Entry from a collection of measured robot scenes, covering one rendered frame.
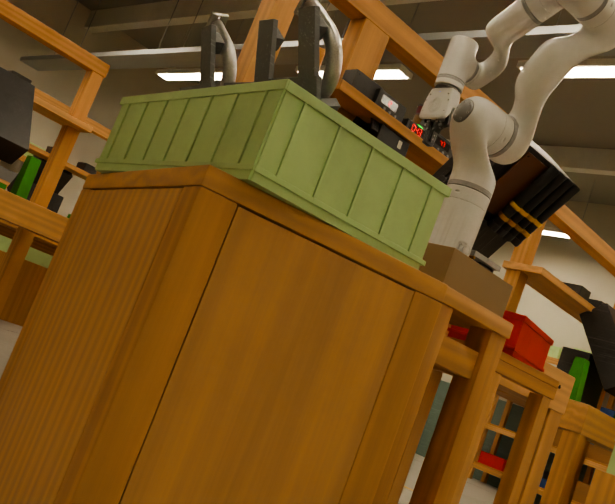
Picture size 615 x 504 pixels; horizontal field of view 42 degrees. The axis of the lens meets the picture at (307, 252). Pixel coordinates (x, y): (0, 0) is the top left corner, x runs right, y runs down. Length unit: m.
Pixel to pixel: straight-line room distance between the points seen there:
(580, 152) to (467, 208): 9.17
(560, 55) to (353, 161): 0.92
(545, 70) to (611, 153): 8.90
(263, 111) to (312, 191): 0.15
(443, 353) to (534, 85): 0.72
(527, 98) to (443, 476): 0.97
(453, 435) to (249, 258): 0.93
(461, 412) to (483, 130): 0.70
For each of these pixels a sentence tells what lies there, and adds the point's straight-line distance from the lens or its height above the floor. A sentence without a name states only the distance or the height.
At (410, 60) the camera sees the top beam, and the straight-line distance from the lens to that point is 3.30.
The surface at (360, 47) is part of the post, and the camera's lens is 3.07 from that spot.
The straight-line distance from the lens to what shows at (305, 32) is 1.44.
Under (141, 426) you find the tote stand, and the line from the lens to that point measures 1.24.
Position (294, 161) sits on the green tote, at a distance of 1.28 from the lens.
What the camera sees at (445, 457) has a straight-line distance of 2.03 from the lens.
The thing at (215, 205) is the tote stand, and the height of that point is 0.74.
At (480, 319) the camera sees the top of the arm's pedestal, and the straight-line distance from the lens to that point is 1.99.
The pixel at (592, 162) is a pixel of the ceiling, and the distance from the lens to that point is 11.06.
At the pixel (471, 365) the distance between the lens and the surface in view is 2.03.
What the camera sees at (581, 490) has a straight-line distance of 11.56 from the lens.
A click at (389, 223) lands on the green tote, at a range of 1.41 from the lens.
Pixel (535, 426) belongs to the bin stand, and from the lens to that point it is 2.55.
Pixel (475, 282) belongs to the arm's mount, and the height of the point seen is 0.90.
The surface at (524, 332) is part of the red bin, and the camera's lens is 2.39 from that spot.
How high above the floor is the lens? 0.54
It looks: 8 degrees up
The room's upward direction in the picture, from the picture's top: 21 degrees clockwise
